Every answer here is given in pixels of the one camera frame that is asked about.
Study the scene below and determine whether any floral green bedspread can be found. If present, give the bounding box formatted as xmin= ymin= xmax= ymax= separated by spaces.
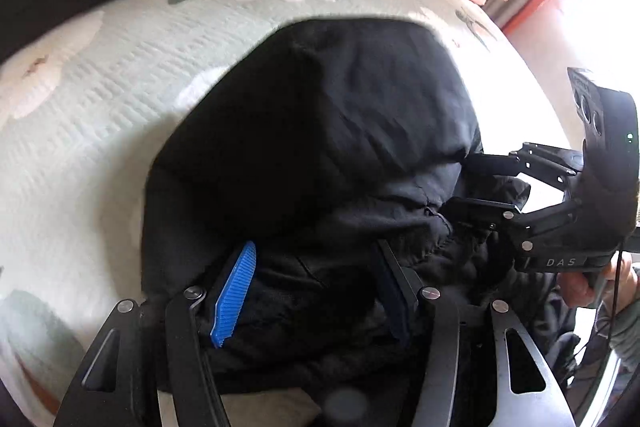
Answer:
xmin=1 ymin=0 xmax=567 ymax=426

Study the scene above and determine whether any window with orange frame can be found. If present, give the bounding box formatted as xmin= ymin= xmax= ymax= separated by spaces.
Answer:
xmin=503 ymin=0 xmax=639 ymax=80

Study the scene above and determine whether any person's right hand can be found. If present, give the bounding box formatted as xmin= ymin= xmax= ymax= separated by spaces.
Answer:
xmin=557 ymin=250 xmax=640 ymax=316

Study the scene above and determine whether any black windbreaker jacket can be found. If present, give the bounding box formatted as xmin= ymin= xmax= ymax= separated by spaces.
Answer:
xmin=142 ymin=18 xmax=574 ymax=426

